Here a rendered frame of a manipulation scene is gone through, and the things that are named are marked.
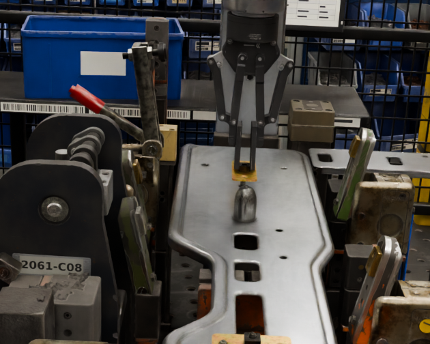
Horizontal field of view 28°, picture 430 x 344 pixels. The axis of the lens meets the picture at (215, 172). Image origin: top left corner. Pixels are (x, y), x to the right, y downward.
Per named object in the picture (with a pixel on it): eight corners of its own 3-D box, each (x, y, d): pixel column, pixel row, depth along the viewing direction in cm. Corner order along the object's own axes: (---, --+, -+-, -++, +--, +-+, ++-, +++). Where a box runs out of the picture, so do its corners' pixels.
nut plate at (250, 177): (256, 181, 128) (257, 174, 128) (231, 180, 128) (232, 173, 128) (255, 162, 136) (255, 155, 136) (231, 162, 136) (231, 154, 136)
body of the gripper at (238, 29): (224, 15, 120) (220, 79, 123) (284, 18, 120) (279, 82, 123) (224, 6, 127) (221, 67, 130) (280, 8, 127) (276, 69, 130)
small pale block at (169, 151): (170, 330, 149) (177, 131, 137) (150, 330, 149) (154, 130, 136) (171, 320, 152) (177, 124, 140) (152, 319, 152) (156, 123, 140)
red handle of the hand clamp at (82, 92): (160, 145, 129) (72, 85, 126) (152, 156, 129) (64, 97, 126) (162, 136, 133) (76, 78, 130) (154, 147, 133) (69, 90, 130)
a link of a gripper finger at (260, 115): (253, 49, 127) (263, 48, 127) (256, 121, 131) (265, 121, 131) (254, 55, 124) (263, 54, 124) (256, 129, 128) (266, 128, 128)
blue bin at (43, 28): (181, 99, 167) (184, 33, 162) (22, 98, 163) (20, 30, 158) (175, 79, 182) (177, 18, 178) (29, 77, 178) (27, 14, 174)
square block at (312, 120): (319, 291, 165) (336, 112, 153) (278, 289, 165) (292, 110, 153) (314, 271, 173) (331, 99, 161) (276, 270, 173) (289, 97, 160)
